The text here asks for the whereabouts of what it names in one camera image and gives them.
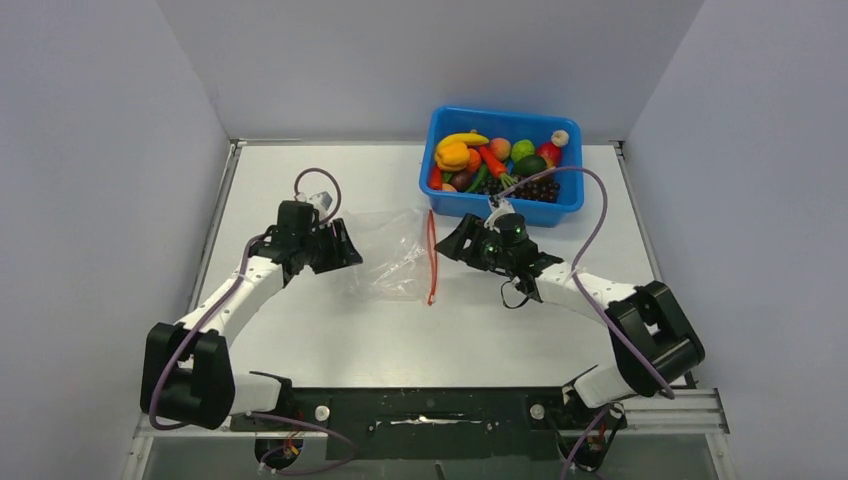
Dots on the yellow toy bell pepper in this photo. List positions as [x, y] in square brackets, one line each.
[452, 157]

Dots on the white toy garlic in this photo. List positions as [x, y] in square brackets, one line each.
[560, 138]

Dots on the green toy chili pepper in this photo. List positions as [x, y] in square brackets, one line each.
[479, 180]

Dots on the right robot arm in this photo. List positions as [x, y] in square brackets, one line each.
[653, 341]

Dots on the red toy apple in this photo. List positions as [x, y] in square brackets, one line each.
[551, 153]

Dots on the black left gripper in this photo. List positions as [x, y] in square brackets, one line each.
[341, 253]

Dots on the green toy lime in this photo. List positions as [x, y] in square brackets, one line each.
[521, 149]

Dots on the dark toy grapes bunch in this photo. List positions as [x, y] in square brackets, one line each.
[542, 190]

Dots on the orange toy carrot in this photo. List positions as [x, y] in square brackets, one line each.
[497, 169]

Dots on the red toy chili pepper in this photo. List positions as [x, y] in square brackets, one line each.
[434, 181]

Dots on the clear zip top bag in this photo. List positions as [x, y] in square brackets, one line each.
[396, 262]

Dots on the yellow toy banana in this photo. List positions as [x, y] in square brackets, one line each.
[472, 139]

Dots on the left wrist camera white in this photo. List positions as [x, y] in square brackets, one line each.
[322, 202]

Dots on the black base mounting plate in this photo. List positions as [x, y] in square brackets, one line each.
[433, 423]

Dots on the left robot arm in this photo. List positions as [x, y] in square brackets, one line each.
[187, 377]

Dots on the toy avocado half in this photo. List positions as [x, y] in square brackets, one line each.
[529, 165]

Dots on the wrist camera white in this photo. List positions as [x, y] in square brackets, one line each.
[322, 202]
[499, 206]

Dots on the blue plastic bin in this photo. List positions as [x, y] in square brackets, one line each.
[512, 126]

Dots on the toy peach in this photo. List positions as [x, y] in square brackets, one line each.
[501, 149]

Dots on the purple toy onion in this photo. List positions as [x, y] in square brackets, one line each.
[461, 181]

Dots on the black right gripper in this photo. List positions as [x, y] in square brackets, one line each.
[471, 229]

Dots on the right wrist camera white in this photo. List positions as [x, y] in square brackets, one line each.
[499, 206]

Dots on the orange toy tangerine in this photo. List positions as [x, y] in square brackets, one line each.
[475, 161]

